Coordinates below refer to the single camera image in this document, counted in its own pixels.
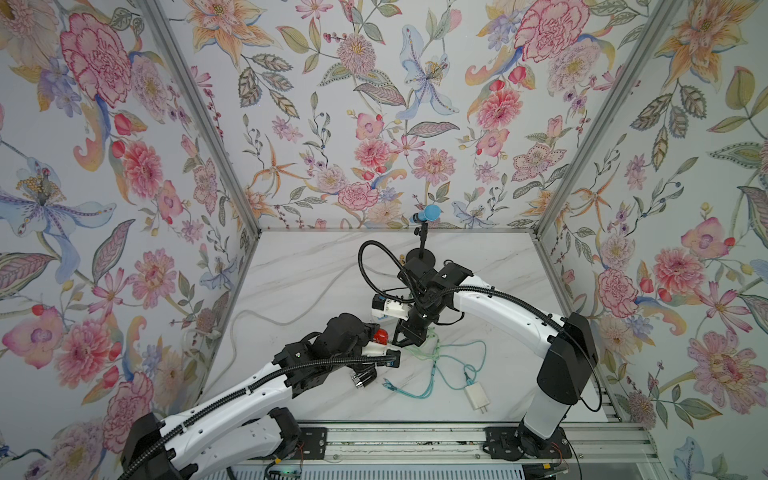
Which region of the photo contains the light green charging cable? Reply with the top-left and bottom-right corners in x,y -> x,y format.
413,335 -> 481,370

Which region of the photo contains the red electric shaver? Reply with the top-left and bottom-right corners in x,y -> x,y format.
373,329 -> 389,346

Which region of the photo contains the teal charging cable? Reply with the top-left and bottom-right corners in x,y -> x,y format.
382,339 -> 488,401

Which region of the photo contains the white wall plug adapter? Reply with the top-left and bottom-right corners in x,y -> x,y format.
463,382 -> 490,413

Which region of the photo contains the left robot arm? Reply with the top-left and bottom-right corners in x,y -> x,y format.
121,313 -> 401,479

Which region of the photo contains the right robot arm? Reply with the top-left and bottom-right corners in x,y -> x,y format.
357,240 -> 598,456

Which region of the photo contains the black microphone stand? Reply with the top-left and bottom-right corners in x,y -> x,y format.
405,221 -> 436,268

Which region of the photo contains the blue microphone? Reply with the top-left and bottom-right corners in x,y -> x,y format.
412,204 -> 442,223

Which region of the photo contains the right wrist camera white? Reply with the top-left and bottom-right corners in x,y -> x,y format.
371,294 -> 411,320

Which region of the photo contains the white power strip cord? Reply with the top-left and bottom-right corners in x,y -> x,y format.
203,263 -> 385,385

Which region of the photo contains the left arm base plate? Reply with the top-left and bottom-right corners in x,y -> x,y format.
266,427 -> 328,461

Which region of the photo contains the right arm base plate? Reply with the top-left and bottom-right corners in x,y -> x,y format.
482,425 -> 572,462

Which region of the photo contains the aluminium frame rail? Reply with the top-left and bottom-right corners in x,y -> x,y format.
146,422 -> 661,468

